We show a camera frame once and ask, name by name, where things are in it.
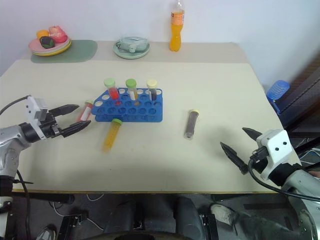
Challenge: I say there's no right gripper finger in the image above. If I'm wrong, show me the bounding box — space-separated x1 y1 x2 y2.
241 127 263 144
219 141 249 175

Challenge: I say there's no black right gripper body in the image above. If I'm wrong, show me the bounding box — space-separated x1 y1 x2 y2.
248 146 270 174

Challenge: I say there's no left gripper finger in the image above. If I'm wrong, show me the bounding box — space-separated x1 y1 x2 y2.
48 104 81 117
60 120 92 138

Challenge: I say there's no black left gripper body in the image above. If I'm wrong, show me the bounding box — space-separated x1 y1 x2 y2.
40 113 63 139

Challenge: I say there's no green-capped tube red filling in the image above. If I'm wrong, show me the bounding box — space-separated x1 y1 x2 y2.
79 99 94 123
103 77 121 100

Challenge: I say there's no green-capped tube orange filling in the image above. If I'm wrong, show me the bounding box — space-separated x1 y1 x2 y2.
101 118 124 153
125 78 139 101

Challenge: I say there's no yellow-capped tube dark filling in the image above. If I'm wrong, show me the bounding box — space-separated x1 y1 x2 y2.
146 79 159 101
183 108 200 141

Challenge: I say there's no blue test tube rack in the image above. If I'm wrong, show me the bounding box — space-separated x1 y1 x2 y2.
91 87 164 124

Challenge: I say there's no blue ribbed water bottle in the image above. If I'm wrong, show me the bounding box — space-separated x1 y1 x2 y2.
265 79 291 114

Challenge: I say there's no green placemat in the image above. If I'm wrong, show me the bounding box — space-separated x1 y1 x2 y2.
30 39 98 64

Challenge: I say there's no yellow plate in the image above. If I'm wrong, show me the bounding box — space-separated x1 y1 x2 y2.
31 39 73 57

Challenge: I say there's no white sneaker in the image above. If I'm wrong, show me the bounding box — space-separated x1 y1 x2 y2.
209 203 240 226

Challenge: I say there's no pink plate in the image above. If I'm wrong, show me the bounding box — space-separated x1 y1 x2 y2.
28 36 72 55

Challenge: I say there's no dark toy avocado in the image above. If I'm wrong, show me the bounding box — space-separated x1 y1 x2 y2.
39 35 56 49

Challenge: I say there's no dark rounded shape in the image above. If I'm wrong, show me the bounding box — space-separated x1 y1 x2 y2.
101 196 176 240
174 195 204 240

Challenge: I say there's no red toy apple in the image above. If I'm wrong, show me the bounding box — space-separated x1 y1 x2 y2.
48 25 69 44

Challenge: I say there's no orange toy fruit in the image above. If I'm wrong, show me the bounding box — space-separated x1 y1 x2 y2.
35 29 50 41

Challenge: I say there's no pale green plate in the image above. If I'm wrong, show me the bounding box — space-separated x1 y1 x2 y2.
112 39 151 60

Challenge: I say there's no grey-green pouch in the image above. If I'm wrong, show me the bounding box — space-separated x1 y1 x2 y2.
116 36 149 53

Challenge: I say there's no grey shoe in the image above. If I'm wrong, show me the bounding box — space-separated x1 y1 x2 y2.
36 224 58 240

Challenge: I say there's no orange soda bottle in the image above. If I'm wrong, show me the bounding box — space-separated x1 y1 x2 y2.
169 0 186 53

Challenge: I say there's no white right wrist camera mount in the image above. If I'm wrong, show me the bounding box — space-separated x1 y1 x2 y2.
255 129 295 181

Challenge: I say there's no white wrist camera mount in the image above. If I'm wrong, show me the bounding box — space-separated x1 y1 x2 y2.
24 94 49 141
255 129 295 181

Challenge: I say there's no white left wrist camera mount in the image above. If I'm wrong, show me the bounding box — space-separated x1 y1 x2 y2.
24 94 49 141

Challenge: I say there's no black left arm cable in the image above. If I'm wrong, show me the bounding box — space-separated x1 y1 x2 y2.
0 95 32 115

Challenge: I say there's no black metal bracket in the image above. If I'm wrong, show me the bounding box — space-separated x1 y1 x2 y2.
58 213 89 240
198 211 220 240

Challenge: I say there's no thin black cable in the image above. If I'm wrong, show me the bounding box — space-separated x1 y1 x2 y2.
15 169 35 240

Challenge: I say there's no white floor cable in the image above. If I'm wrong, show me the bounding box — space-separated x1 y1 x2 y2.
52 192 107 232

